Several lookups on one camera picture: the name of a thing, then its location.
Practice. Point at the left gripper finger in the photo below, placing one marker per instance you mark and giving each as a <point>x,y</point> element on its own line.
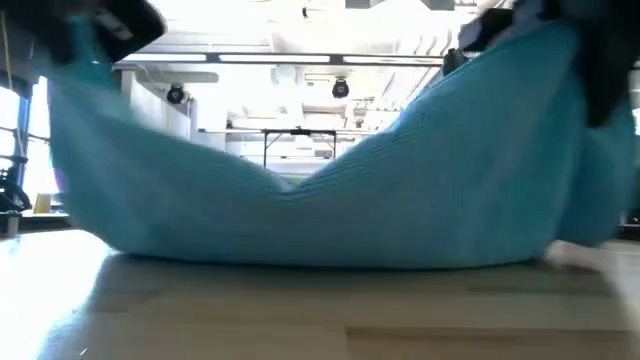
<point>132,27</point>

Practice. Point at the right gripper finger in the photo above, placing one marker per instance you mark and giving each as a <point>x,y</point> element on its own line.
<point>487,30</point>
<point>607,70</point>

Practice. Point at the pale blue microfiber towel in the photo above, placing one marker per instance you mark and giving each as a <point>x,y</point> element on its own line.
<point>350,210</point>

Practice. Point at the black round ceiling fixture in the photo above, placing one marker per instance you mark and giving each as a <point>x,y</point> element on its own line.
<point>175,94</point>
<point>340,89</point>

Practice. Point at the large bright window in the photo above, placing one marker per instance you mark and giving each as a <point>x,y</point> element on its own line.
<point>40,150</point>

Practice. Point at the long ceiling light bar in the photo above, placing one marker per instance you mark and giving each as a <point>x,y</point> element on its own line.
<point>280,58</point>

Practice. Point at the tan box by window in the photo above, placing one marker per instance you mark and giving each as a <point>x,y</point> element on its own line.
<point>41,203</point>

